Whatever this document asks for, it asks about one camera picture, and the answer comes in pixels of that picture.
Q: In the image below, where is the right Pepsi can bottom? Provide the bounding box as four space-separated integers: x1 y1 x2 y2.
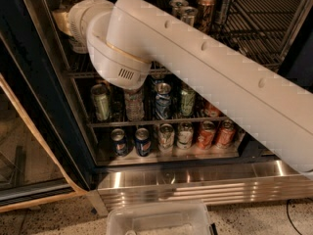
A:
135 128 151 157

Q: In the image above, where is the left 7up can bottom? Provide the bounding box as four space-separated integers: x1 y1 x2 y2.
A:
157 123 175 153

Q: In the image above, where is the orange soda can middle shelf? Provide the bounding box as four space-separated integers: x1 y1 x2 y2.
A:
204 102 222 118

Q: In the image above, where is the green can middle shelf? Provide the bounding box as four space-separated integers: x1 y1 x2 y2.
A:
91 83 111 121

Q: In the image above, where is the green Mountain Dew can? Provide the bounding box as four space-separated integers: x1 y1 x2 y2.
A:
180 86 196 117

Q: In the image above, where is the clear plastic water bottle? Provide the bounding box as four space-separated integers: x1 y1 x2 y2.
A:
124 88 145 121

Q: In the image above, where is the black tall energy can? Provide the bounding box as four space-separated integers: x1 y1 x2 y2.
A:
214 0 232 25

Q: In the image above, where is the pepsi can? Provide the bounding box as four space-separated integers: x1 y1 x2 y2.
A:
135 128 151 157
111 128 128 157

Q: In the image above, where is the right 7up can bottom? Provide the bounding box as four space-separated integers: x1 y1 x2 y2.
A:
177 122 194 149

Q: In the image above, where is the wire shelf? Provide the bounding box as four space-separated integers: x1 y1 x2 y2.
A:
74 69 228 128
65 0 304 79

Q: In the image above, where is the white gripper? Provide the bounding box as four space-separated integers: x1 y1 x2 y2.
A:
52 0 113 54

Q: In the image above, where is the clear plastic bin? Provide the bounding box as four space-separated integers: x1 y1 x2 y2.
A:
107 201 218 235

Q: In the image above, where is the left orange can bottom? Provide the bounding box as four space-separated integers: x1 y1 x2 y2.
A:
196 120 216 150

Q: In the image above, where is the middle wire shelf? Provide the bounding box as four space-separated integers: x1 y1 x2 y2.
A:
74 69 228 128

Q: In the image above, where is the top wire shelf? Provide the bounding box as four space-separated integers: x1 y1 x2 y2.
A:
65 0 304 79

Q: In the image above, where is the front silver Red Bull can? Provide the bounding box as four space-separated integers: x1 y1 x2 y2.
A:
179 6 198 26

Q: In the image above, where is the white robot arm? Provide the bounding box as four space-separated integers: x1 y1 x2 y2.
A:
54 0 313 179

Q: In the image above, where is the blue Pepsi can middle shelf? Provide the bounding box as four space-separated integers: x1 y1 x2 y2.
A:
155 82 171 119

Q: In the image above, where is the stainless steel fridge base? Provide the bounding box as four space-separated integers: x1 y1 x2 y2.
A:
87 161 313 216

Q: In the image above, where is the open glass fridge door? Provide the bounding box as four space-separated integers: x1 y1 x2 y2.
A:
0 38 86 212

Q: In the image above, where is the front gold tall can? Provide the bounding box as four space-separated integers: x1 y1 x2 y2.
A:
197 0 215 33

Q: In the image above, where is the white 7up can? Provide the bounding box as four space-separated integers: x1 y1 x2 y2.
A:
59 0 83 10

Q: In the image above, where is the black floor cable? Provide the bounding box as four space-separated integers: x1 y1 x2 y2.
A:
286 198 313 235

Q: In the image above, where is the left Pepsi can bottom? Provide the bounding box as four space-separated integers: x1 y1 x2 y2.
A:
111 128 128 157

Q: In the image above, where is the silver red bull can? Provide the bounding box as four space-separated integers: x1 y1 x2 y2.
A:
169 0 189 17
179 6 198 26

